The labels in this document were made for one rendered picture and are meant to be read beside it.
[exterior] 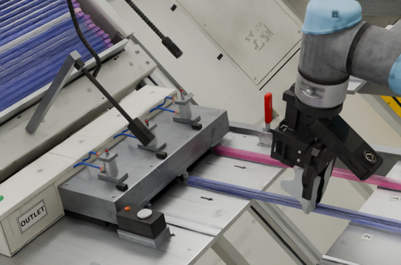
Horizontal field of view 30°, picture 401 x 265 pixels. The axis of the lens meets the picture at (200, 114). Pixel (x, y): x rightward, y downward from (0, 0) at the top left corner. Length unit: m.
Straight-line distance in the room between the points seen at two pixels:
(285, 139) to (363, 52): 0.21
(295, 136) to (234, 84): 2.79
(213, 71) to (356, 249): 2.81
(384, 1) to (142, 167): 1.03
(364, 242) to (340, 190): 2.79
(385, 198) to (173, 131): 0.42
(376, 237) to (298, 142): 0.18
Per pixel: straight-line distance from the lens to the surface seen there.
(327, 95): 1.07
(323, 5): 1.03
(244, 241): 3.44
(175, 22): 3.97
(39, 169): 1.35
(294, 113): 1.12
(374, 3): 2.13
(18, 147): 1.38
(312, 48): 1.03
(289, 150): 1.15
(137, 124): 1.19
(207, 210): 1.27
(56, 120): 1.44
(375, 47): 1.00
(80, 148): 1.39
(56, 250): 1.27
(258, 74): 2.42
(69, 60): 1.23
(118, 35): 1.61
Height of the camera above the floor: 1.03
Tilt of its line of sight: 5 degrees up
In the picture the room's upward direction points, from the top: 43 degrees counter-clockwise
